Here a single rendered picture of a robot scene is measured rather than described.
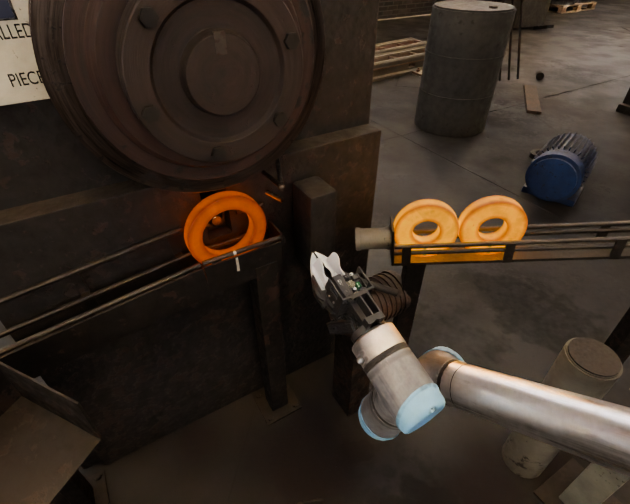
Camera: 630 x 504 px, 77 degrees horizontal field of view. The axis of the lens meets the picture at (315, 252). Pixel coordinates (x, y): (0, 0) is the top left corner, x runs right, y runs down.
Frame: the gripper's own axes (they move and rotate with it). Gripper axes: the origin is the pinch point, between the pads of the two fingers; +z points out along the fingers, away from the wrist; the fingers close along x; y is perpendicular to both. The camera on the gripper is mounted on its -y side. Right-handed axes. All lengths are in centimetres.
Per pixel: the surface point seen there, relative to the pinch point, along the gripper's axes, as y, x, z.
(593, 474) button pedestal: -36, -51, -67
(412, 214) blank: 1.2, -27.5, 1.8
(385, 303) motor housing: -22.6, -21.6, -7.4
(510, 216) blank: 5.5, -46.2, -10.4
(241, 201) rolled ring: 3.1, 9.0, 18.4
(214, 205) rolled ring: 4.0, 15.0, 18.6
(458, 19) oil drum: -38, -210, 159
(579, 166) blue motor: -54, -192, 28
